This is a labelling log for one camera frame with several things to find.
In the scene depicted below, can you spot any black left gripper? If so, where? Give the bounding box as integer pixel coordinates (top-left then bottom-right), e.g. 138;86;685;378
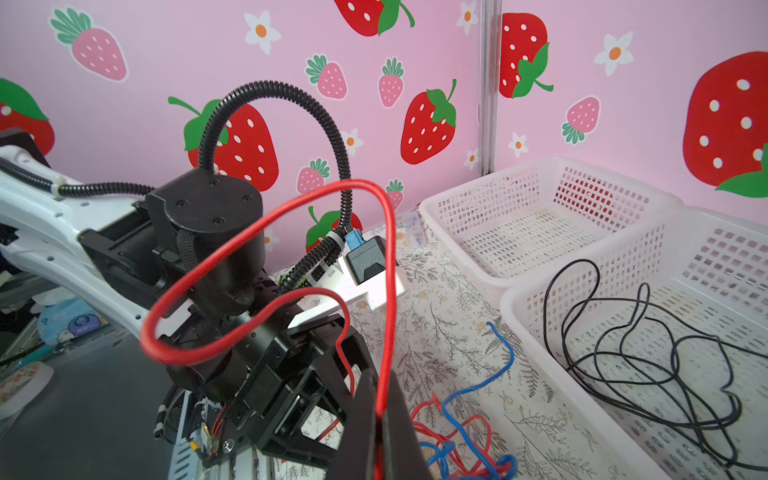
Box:
141;168;373;468

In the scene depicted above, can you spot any black cable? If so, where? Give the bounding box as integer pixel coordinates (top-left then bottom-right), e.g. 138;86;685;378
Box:
542;259;768;473

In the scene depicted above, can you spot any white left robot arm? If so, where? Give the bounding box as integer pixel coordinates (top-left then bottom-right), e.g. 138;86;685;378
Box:
1;81;372;468

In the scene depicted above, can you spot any blue cable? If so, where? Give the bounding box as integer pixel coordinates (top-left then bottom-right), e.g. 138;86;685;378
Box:
417;321;520;480

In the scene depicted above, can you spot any middle white plastic basket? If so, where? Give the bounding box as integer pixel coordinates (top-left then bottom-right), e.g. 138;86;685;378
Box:
501;208;767;479

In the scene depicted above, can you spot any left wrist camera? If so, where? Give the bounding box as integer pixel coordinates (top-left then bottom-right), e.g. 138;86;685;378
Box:
289;231;410;328

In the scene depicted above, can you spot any left white plastic basket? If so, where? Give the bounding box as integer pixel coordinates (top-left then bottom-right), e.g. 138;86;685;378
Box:
419;157;683;307

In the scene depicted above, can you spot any white plastic basket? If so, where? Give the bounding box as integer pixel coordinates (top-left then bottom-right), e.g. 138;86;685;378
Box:
501;208;767;479
419;157;683;307

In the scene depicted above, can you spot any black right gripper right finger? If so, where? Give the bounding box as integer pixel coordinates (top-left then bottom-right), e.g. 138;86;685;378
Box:
380;373;432;480

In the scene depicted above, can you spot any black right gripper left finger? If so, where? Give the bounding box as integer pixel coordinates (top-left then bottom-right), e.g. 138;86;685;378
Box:
326;369;377;480

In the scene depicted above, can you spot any red cable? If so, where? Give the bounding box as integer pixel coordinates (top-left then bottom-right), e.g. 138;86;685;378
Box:
139;178;400;480

